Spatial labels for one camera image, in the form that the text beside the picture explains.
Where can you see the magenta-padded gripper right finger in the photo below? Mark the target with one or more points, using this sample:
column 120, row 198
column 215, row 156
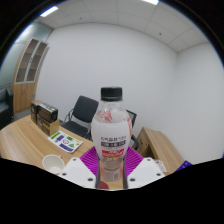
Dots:
column 146, row 170

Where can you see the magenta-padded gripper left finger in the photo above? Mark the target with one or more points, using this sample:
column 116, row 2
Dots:
column 78, row 170

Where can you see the clear black-capped drink bottle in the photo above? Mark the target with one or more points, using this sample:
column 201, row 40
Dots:
column 111, row 133

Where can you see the white patterned cup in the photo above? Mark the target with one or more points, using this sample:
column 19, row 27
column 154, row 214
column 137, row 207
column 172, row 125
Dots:
column 52, row 164

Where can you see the wooden side desk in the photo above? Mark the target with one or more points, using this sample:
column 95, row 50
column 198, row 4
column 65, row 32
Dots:
column 160, row 146

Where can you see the white printed sticker sheet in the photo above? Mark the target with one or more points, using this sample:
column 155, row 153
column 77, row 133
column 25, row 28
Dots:
column 65, row 141

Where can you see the grey mesh office chair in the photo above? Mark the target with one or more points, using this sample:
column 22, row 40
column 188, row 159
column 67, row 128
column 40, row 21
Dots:
column 132, row 121

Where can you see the black office chair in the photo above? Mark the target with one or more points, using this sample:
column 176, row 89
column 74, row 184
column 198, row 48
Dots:
column 83, row 115

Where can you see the dark brown cardboard box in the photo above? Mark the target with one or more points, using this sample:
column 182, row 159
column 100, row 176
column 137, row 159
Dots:
column 34, row 113

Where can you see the black sofa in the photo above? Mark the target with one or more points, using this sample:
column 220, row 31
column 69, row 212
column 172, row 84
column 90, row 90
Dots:
column 5, row 108

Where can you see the wooden glass-door cabinet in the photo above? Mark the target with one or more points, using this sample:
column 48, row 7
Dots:
column 25, row 90

